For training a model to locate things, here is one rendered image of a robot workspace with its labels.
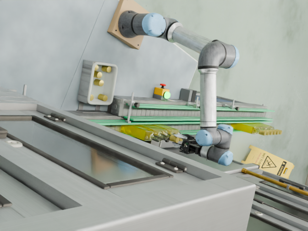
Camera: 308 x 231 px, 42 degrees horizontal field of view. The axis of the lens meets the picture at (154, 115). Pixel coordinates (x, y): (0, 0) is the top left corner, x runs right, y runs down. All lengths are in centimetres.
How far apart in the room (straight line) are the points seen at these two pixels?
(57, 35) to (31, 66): 20
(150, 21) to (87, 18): 33
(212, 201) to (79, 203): 23
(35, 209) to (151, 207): 15
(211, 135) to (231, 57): 39
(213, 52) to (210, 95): 20
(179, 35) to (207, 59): 34
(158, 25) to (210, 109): 56
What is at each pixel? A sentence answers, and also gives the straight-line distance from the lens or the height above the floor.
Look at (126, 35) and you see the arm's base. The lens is 223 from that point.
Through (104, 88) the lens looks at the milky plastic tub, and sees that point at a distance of 224.
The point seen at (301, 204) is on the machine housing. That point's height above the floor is 181.
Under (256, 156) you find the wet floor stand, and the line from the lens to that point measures 550.
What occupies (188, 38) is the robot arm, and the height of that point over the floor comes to 116.
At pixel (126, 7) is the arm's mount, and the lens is 228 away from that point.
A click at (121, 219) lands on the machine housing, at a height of 213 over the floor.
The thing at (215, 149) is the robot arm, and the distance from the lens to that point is 196.
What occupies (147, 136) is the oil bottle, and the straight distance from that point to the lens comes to 212.
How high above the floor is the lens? 244
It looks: 40 degrees down
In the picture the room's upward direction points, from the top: 108 degrees clockwise
